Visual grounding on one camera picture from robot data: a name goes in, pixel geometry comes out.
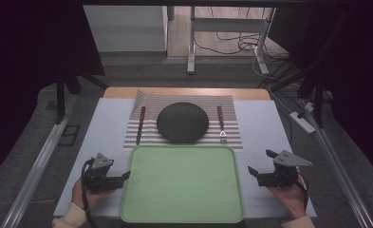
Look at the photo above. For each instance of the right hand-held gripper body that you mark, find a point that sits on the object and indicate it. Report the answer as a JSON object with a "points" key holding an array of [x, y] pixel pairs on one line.
{"points": [[280, 177]]}

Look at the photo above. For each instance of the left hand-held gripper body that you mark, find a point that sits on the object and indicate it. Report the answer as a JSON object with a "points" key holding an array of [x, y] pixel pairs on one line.
{"points": [[98, 180]]}

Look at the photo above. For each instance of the person's left hand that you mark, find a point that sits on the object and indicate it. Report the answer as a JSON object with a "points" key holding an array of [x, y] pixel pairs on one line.
{"points": [[86, 198]]}

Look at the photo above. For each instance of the person's right hand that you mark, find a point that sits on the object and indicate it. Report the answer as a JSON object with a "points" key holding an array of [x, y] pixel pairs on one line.
{"points": [[290, 199]]}

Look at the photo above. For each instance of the white power strip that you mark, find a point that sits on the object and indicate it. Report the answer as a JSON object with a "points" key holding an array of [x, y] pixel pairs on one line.
{"points": [[302, 123]]}

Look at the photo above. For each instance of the white table cover sheet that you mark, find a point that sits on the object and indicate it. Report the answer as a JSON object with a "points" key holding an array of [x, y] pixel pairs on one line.
{"points": [[108, 126]]}

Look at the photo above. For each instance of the green plastic tray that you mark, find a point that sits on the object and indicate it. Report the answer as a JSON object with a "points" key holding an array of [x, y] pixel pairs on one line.
{"points": [[182, 183]]}

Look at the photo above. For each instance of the black stand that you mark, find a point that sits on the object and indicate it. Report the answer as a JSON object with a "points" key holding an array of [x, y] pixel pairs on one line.
{"points": [[317, 101], [60, 98]]}

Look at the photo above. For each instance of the striped placemat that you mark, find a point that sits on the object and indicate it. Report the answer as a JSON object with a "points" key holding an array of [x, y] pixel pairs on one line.
{"points": [[149, 104]]}

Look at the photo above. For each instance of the dark round plate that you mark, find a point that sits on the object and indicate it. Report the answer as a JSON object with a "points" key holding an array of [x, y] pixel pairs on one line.
{"points": [[182, 122]]}

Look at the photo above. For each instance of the white cabinet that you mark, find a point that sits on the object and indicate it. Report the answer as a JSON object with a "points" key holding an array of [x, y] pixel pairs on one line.
{"points": [[125, 28]]}

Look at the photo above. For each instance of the black floor bracket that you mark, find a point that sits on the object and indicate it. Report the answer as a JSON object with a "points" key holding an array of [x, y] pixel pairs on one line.
{"points": [[69, 135]]}

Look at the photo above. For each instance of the metal floor rail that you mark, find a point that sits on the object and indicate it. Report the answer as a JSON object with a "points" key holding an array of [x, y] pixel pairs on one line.
{"points": [[342, 171], [37, 167]]}

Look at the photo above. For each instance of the white desk frame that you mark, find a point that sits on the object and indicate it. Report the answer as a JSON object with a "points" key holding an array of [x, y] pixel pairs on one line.
{"points": [[228, 24]]}

